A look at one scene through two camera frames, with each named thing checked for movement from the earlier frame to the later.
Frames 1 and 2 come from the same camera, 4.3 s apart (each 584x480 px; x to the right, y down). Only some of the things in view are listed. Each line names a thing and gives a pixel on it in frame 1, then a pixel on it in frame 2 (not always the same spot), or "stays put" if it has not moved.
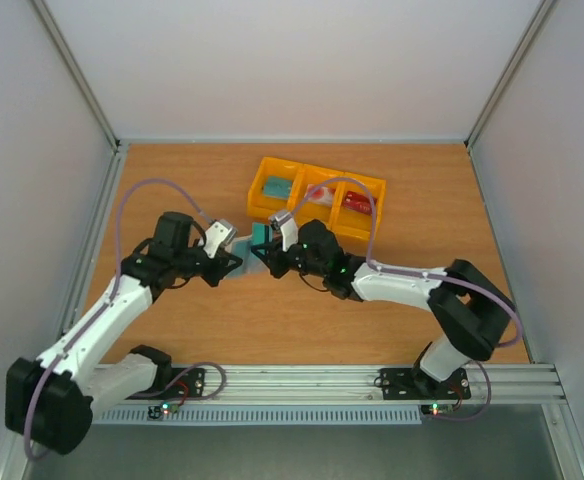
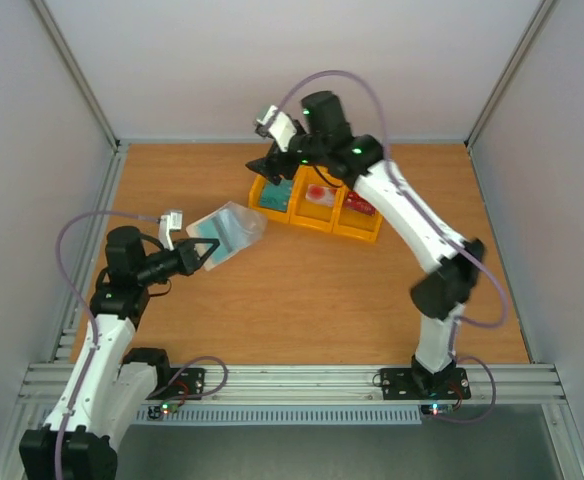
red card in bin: [359, 203] stays put
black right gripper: [276, 260] → [277, 160]
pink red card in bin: [320, 195] stays put
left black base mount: [174, 383] stays put
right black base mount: [411, 383] stays put
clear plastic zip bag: [241, 247] → [236, 228]
